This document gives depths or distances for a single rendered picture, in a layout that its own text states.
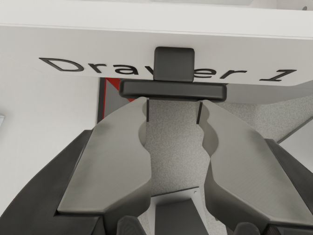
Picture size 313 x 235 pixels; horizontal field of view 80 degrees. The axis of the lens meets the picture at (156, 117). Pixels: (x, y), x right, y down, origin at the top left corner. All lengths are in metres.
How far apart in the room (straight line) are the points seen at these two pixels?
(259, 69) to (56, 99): 0.26
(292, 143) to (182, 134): 0.58
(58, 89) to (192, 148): 0.85
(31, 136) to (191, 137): 0.85
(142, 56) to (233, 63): 0.07
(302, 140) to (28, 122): 1.20
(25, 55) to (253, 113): 1.09
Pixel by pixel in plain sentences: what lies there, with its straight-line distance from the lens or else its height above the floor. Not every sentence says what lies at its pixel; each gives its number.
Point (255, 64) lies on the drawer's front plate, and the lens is 0.18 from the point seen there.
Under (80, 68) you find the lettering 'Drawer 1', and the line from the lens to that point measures 0.21.
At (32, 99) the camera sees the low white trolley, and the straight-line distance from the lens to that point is 0.33.
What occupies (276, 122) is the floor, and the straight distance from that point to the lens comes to 1.22.
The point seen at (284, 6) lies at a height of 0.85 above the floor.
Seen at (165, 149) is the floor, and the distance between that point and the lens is 1.04.
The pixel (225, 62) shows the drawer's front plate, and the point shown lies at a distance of 0.17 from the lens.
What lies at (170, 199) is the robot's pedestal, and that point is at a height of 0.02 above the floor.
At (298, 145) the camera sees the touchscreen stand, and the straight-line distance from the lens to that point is 1.25.
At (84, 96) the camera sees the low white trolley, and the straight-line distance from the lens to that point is 0.30.
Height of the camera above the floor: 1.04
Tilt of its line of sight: 87 degrees down
